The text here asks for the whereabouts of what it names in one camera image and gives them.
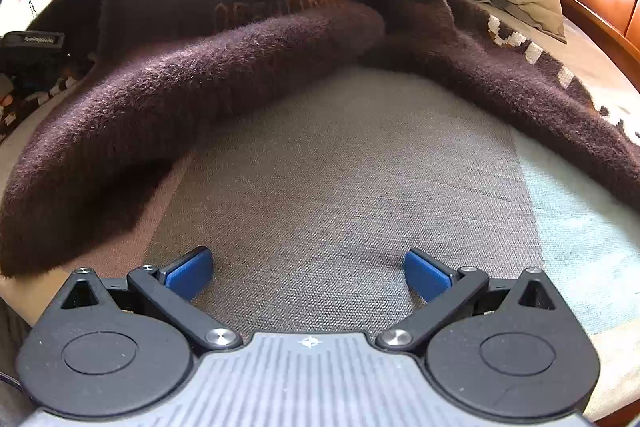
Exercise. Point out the brown knit sweater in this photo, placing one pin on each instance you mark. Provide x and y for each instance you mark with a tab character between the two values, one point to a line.
200	72

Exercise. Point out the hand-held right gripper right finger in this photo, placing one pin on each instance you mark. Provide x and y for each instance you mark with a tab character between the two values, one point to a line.
427	277

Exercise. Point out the striped bed sheet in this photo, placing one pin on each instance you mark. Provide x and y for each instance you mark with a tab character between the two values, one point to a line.
350	157

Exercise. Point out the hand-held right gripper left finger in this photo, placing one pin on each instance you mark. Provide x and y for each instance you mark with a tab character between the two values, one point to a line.
190	272

